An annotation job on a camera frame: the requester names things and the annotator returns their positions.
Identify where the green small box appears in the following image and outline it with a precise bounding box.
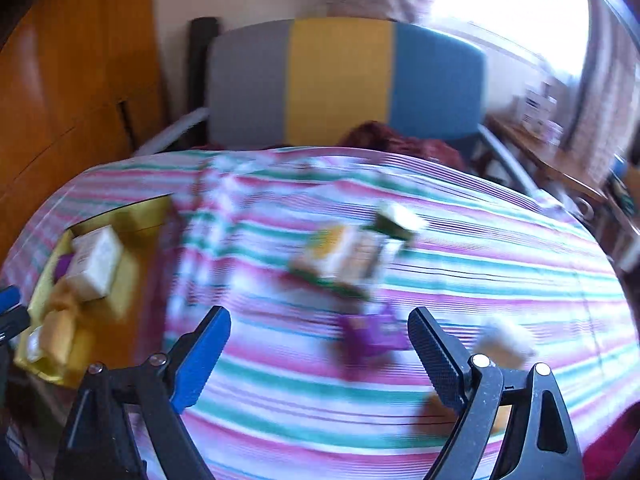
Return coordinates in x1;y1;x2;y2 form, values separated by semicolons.
371;200;428;244

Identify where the purple packet in tray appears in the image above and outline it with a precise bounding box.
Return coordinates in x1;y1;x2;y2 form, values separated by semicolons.
53;252;74;283

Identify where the white box on desk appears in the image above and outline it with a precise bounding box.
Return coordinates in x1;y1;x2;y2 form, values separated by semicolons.
515;81;556;133

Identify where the black rolled mat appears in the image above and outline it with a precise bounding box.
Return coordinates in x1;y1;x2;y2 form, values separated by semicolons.
185;15;222;149

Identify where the white wrapped roll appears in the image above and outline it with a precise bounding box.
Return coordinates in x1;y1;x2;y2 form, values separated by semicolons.
473;316;537;370

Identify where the pink patterned curtain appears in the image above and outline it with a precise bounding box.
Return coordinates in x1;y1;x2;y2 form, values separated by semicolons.
565;0;639;185

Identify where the white carton box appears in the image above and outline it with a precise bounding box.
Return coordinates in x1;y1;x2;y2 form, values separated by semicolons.
64;226;124;302

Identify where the gold tray box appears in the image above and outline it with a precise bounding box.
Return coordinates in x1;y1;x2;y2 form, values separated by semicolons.
14;195;181;388

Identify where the grey yellow blue chair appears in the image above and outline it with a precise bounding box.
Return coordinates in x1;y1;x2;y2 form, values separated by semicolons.
136;18;537;195

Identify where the striped tablecloth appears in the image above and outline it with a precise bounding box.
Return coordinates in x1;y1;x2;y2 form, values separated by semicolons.
1;148;639;479

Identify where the purple snack packet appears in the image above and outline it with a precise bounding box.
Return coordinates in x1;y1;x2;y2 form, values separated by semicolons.
337;301;411;366

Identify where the Weidan cracker pack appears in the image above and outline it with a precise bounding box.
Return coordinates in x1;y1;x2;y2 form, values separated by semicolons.
288;223;385;298

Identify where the large sponge cake front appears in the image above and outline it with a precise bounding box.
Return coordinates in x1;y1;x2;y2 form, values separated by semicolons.
26;310;77;367

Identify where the maroon cloth on chair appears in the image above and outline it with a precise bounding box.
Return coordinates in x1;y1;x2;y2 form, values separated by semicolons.
336;120;466;171

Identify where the wooden wardrobe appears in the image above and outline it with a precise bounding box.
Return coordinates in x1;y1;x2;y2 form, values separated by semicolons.
1;0;168;252

